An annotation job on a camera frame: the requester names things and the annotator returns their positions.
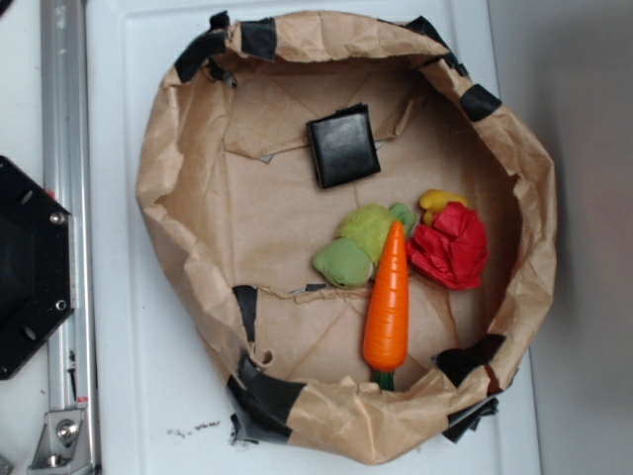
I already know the green plush animal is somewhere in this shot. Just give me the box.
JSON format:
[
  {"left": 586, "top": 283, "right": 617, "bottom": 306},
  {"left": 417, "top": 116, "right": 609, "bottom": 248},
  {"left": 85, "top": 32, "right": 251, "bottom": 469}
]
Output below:
[{"left": 312, "top": 203, "right": 416, "bottom": 289}]

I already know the black square pad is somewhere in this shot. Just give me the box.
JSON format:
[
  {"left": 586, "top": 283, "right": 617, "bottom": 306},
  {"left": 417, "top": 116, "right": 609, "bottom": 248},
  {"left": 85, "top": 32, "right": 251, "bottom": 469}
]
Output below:
[{"left": 307, "top": 103, "right": 381, "bottom": 189}]

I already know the brown paper bag basket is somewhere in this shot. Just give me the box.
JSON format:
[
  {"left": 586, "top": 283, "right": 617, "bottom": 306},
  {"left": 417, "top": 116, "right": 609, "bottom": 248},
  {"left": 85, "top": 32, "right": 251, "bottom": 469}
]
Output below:
[{"left": 136, "top": 11, "right": 556, "bottom": 464}]

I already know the yellow plastic toy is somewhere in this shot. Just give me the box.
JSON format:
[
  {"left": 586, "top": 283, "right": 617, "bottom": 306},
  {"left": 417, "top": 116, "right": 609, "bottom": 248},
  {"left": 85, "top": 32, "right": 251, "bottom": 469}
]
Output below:
[{"left": 418, "top": 189, "right": 469, "bottom": 226}]

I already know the orange plastic carrot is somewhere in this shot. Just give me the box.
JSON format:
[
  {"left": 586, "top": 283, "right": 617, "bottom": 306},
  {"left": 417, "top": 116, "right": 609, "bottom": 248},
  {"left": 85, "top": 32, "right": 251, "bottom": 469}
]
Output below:
[{"left": 362, "top": 221, "right": 409, "bottom": 391}]

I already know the red crumpled cloth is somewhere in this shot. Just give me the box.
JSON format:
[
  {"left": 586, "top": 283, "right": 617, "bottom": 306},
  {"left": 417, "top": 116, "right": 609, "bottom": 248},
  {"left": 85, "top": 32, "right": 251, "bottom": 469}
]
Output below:
[{"left": 406, "top": 202, "right": 490, "bottom": 290}]

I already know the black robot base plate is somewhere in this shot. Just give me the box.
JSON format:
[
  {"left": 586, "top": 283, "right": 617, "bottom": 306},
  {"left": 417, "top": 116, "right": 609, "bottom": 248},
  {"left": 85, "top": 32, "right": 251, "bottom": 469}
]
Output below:
[{"left": 1, "top": 156, "right": 73, "bottom": 381}]

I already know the aluminium extrusion rail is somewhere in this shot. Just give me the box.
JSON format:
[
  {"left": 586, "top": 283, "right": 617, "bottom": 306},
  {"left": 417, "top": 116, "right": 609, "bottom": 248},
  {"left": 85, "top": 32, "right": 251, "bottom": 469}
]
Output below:
[{"left": 41, "top": 1, "right": 102, "bottom": 474}]

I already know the metal corner bracket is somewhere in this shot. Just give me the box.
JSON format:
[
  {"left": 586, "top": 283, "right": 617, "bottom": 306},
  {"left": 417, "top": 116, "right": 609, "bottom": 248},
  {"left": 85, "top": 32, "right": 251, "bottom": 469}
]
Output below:
[{"left": 28, "top": 409, "right": 96, "bottom": 475}]

